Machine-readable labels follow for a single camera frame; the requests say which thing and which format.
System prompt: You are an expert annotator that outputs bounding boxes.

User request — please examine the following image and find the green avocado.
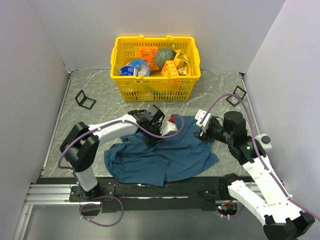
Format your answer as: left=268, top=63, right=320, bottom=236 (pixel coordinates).
left=154, top=48, right=176, bottom=69

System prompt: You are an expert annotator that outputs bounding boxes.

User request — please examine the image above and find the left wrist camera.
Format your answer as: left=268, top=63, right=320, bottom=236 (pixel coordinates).
left=159, top=116, right=178, bottom=136

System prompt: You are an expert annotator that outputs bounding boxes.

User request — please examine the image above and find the orange cracker box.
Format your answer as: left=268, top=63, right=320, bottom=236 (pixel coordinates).
left=161, top=60, right=179, bottom=77

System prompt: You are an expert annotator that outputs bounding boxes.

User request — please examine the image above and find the black right stand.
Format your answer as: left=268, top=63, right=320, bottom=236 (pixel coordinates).
left=226, top=85, right=247, bottom=107

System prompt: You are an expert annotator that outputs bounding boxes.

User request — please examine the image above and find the blue t-shirt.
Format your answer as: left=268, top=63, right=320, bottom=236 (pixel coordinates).
left=104, top=115, right=219, bottom=187

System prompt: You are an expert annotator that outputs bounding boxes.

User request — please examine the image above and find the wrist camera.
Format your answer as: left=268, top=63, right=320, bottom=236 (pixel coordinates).
left=159, top=116, right=178, bottom=136
left=195, top=109, right=213, bottom=132

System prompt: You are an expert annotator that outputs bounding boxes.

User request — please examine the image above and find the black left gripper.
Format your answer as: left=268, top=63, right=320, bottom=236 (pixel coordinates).
left=142, top=121, right=167, bottom=147

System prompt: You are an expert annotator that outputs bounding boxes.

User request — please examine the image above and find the blue white can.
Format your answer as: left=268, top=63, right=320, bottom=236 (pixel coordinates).
left=119, top=58, right=151, bottom=77

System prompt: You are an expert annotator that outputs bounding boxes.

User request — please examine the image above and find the black stand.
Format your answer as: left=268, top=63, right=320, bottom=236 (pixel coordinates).
left=74, top=89, right=97, bottom=110
left=226, top=85, right=247, bottom=107

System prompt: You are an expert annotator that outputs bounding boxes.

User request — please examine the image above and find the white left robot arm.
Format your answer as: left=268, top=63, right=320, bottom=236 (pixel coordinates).
left=59, top=105, right=165, bottom=201

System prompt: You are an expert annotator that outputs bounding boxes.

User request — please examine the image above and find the yellow plastic basket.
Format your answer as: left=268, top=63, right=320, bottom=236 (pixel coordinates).
left=110, top=35, right=201, bottom=102

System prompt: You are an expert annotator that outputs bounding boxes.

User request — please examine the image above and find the orange snack box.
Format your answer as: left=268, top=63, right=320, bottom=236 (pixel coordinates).
left=139, top=47, right=159, bottom=71

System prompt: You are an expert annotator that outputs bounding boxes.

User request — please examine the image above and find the black left stand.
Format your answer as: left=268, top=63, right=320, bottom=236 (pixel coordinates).
left=74, top=89, right=97, bottom=110

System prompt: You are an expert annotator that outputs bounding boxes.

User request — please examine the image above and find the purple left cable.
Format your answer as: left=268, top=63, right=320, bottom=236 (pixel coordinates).
left=57, top=114, right=186, bottom=228

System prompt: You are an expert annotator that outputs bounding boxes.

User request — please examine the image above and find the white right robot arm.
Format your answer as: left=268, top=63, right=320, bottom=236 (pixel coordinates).
left=195, top=109, right=315, bottom=240

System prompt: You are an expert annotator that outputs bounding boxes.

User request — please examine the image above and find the yellow snack bag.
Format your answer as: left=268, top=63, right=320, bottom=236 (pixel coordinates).
left=173, top=49, right=192, bottom=76

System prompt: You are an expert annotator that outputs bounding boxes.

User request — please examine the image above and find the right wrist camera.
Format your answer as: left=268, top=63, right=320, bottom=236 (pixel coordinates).
left=195, top=109, right=213, bottom=132

